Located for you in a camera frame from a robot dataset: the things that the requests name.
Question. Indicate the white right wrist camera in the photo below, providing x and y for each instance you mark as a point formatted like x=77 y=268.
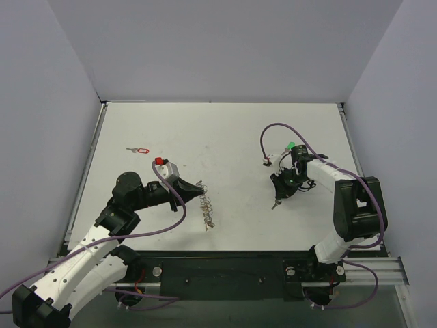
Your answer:
x=275 y=161

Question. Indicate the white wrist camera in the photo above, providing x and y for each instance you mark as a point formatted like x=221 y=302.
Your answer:
x=166 y=171
x=275 y=161

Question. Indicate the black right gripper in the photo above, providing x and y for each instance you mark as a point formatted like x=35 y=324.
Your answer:
x=283 y=182

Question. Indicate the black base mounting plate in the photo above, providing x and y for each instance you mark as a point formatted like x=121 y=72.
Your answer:
x=234 y=275

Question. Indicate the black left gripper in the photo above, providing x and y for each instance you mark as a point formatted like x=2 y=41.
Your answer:
x=173 y=197

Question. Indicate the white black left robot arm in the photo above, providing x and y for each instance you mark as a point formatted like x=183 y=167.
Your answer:
x=101 y=258

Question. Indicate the key with green cap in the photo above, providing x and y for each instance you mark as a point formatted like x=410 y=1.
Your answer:
x=290 y=146

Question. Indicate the metal disc with key rings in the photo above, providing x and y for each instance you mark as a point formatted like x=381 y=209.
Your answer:
x=206 y=206

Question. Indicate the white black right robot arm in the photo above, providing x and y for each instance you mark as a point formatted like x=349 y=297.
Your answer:
x=359 y=217

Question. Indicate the key with red tag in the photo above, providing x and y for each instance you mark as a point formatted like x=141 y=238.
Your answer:
x=139 y=150

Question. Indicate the aluminium frame rail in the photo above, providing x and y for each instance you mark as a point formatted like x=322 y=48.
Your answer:
x=358 y=271

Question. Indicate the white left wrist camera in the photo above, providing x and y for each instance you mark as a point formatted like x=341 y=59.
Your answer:
x=166 y=171

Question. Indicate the silver key with black fob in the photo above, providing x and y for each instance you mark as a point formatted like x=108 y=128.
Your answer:
x=277 y=203

